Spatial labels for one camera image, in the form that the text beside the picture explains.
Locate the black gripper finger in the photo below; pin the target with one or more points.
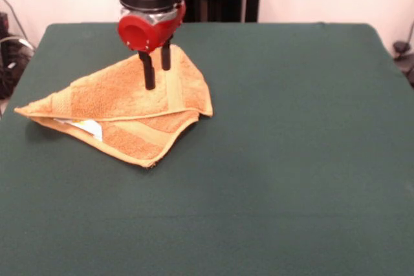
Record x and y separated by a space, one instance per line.
165 57
148 72

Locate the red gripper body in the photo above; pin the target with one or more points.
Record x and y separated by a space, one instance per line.
148 33

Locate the orange terry towel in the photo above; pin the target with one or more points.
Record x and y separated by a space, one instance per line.
113 104

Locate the black electronics pile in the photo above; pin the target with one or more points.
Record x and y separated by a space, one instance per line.
9 69

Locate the dark green tablecloth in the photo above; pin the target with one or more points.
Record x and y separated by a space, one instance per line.
291 159

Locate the black clamp mount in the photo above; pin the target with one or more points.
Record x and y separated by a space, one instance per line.
402 48

